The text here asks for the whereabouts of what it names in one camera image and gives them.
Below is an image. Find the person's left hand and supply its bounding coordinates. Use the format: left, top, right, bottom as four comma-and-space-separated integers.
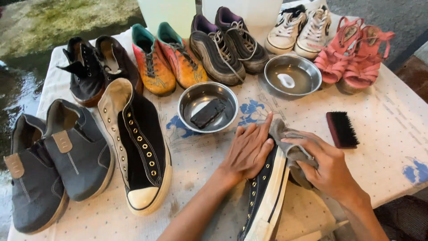
218, 112, 275, 181

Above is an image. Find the black canvas sneaker white sole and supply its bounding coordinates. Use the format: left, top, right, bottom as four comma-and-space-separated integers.
237, 135, 290, 241

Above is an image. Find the orange football boot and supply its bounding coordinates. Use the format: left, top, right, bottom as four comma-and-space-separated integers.
156, 22, 208, 90
131, 23, 177, 97

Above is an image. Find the white patterned tablecloth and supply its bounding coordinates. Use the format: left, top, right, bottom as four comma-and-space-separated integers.
7, 13, 428, 241

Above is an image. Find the steel bowl with black block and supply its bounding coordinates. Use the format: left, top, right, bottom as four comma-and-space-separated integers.
177, 82, 239, 134

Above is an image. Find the black lace-up shoe brown sole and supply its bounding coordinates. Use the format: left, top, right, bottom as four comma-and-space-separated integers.
95, 35, 144, 95
56, 36, 106, 108

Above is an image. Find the black canvas sneaker white toecap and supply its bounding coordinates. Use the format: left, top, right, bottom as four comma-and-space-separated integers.
98, 78, 173, 217

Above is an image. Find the black bristle shoe brush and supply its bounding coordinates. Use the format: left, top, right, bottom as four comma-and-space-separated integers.
326, 111, 360, 149

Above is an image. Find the pink wedge sandal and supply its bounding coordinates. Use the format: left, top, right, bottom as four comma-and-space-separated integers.
336, 25, 396, 95
313, 16, 365, 88

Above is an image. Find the grey slip-on shoe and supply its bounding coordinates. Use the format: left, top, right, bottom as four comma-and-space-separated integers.
3, 114, 70, 235
43, 99, 115, 203

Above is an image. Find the person's right hand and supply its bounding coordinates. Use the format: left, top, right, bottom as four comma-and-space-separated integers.
280, 131, 362, 202

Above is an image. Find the steel bowl with water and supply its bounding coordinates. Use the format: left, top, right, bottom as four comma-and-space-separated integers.
263, 54, 322, 100

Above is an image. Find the grey cleaning cloth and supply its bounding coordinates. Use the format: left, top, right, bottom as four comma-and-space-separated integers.
269, 118, 320, 189

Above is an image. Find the white soap piece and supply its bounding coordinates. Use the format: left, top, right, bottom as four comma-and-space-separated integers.
277, 73, 296, 89

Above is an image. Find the dark running shoe purple lining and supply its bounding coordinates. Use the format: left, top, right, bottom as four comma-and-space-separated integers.
189, 14, 247, 86
215, 6, 270, 75

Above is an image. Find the black polish block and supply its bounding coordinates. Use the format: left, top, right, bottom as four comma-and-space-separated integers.
190, 98, 227, 130

